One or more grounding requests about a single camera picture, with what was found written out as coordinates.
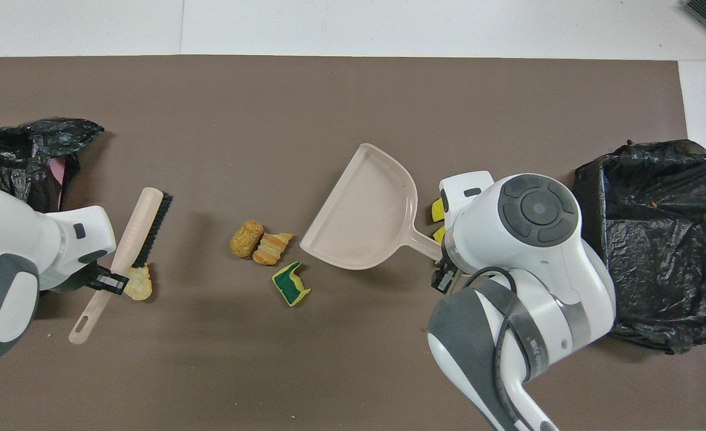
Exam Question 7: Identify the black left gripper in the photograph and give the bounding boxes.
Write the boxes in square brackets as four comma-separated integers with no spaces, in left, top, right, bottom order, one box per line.
[46,263,130,296]

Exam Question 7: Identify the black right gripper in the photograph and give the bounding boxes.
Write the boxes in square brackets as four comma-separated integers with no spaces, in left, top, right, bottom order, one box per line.
[431,241,468,295]

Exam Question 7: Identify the pale torn bread piece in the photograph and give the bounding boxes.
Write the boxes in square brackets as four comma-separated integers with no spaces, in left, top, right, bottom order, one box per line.
[124,265,153,301]

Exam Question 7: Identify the beige hand brush black bristles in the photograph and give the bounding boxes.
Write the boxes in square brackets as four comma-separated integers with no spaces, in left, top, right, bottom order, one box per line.
[68,187,174,346]

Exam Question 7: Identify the beige plastic dustpan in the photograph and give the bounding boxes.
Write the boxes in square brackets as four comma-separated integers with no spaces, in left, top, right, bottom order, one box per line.
[299,142,449,271]

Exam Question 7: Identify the brown bread roll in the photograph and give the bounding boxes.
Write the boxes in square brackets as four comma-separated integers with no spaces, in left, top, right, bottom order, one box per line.
[229,220,265,259]

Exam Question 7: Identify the curved green yellow sponge piece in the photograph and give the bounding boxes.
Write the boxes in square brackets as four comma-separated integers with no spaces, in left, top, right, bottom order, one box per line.
[271,261,311,308]

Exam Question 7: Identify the striped croissant piece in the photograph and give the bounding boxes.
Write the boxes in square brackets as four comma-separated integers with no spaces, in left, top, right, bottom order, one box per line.
[252,232,294,266]

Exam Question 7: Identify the pink bin with black bag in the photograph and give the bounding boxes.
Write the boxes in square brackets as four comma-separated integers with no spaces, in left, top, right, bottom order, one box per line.
[0,117,105,214]

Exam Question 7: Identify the bin lined with black bag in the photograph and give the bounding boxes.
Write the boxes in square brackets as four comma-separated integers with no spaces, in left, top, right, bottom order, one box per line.
[573,139,706,355]

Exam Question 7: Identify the brown table mat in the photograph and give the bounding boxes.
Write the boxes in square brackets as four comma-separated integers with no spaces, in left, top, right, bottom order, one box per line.
[0,55,706,431]

